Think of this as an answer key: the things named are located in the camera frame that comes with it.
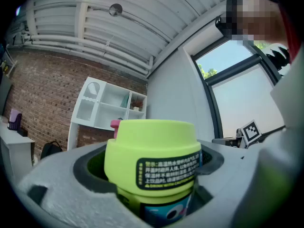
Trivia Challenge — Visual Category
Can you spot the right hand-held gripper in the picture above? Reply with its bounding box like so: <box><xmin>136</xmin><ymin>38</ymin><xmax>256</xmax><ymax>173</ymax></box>
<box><xmin>212</xmin><ymin>119</ymin><xmax>263</xmax><ymax>150</ymax></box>

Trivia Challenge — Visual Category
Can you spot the black head-worn camera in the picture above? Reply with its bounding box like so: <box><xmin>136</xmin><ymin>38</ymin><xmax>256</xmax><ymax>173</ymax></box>
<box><xmin>215</xmin><ymin>15</ymin><xmax>232</xmax><ymax>37</ymax></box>

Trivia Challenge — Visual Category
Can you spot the round ceiling dome sensor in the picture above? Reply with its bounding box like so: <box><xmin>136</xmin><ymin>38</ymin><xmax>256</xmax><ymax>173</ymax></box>
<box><xmin>108</xmin><ymin>3</ymin><xmax>124</xmax><ymax>17</ymax></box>

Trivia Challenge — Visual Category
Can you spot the person's head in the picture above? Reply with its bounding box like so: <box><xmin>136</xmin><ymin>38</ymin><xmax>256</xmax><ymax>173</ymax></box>
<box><xmin>225</xmin><ymin>0</ymin><xmax>293</xmax><ymax>47</ymax></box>

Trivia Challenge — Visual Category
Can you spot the dried reddish brown plant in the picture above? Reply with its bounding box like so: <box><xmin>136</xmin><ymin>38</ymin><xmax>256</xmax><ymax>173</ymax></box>
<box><xmin>130</xmin><ymin>96</ymin><xmax>144</xmax><ymax>109</ymax></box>

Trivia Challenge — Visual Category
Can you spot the white roller blind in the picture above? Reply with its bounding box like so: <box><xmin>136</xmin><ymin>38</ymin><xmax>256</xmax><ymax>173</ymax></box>
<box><xmin>210</xmin><ymin>63</ymin><xmax>285</xmax><ymax>139</ymax></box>

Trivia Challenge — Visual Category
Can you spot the dark framed window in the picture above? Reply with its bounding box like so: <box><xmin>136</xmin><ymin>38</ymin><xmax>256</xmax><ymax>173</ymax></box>
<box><xmin>191</xmin><ymin>38</ymin><xmax>288</xmax><ymax>142</ymax></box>

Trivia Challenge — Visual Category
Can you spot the black backpack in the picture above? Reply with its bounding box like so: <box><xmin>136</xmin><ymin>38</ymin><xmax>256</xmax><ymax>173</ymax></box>
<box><xmin>40</xmin><ymin>141</ymin><xmax>64</xmax><ymax>160</ymax></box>

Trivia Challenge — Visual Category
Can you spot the perforated file holder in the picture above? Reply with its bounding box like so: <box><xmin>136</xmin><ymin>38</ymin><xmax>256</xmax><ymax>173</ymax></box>
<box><xmin>7</xmin><ymin>108</ymin><xmax>22</xmax><ymax>131</ymax></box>

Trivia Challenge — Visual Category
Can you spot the white side table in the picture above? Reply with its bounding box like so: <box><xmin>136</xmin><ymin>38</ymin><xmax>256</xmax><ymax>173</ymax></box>
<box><xmin>0</xmin><ymin>121</ymin><xmax>36</xmax><ymax>178</ymax></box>

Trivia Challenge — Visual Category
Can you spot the bundle of white ceiling pipes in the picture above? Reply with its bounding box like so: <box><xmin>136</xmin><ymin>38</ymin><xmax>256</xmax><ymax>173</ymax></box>
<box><xmin>23</xmin><ymin>33</ymin><xmax>154</xmax><ymax>76</ymax></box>

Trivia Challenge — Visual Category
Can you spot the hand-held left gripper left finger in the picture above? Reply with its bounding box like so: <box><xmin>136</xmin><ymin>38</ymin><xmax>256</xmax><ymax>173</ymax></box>
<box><xmin>16</xmin><ymin>141</ymin><xmax>148</xmax><ymax>228</ymax></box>

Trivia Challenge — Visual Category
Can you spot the teal box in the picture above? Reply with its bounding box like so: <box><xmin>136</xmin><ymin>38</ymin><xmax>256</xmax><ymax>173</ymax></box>
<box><xmin>120</xmin><ymin>93</ymin><xmax>130</xmax><ymax>109</ymax></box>

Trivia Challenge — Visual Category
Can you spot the colourful patterned can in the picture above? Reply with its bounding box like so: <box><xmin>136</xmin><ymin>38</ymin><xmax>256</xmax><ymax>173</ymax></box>
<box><xmin>104</xmin><ymin>119</ymin><xmax>202</xmax><ymax>228</ymax></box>

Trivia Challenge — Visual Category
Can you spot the ribbed glass cabinet door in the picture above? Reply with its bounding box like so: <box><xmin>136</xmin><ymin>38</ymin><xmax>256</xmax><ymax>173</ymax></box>
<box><xmin>75</xmin><ymin>77</ymin><xmax>106</xmax><ymax>126</ymax></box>

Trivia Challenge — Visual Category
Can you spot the white cabinet with glass door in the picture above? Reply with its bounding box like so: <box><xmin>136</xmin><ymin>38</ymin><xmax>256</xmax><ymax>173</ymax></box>
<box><xmin>67</xmin><ymin>76</ymin><xmax>148</xmax><ymax>152</ymax></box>

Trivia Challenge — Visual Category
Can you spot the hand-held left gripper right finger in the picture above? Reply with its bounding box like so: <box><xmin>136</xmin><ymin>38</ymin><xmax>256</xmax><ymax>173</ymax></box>
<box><xmin>171</xmin><ymin>139</ymin><xmax>262</xmax><ymax>228</ymax></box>

